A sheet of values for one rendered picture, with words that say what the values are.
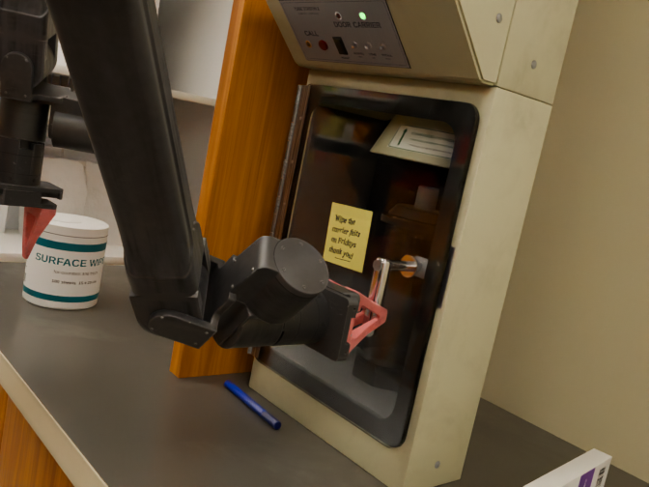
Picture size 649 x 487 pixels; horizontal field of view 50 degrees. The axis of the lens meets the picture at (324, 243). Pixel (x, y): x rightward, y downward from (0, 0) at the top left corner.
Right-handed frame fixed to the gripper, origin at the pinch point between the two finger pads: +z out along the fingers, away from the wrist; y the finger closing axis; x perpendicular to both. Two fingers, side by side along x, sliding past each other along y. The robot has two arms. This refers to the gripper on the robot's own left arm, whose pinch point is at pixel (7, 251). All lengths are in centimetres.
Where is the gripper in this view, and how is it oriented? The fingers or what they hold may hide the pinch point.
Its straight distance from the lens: 98.4
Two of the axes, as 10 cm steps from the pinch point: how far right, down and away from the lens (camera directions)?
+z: -1.9, 9.7, 1.5
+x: -6.3, -2.4, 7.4
